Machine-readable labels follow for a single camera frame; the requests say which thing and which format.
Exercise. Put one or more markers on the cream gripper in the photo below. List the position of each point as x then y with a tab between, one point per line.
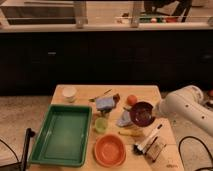
155	112

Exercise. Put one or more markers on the dark maroon bowl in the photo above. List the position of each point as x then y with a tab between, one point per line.
141	114

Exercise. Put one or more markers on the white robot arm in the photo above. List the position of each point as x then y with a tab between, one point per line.
187	102

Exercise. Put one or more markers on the orange fruit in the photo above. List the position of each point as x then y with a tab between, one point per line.
131	100

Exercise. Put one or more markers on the green cucumber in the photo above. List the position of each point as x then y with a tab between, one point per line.
127	109

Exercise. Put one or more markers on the yellow corn cob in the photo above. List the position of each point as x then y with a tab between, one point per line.
130	133

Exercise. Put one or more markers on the blue-grey cloth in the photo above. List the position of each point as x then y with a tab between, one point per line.
124	120

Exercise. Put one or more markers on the small brown object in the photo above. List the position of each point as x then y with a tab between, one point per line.
116	97

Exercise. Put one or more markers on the small green cup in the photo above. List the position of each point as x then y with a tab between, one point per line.
101	125

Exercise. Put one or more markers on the orange bowl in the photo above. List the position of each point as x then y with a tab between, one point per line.
109	151

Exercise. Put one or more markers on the white cup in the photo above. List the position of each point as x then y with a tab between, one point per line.
69	93

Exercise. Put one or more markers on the green plastic tray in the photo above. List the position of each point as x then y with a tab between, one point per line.
63	137

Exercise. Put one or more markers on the black stand left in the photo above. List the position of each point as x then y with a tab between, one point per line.
21	164

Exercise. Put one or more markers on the wooden block with black frame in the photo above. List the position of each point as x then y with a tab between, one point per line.
155	149

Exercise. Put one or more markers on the white handled brush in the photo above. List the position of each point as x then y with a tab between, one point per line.
140	147

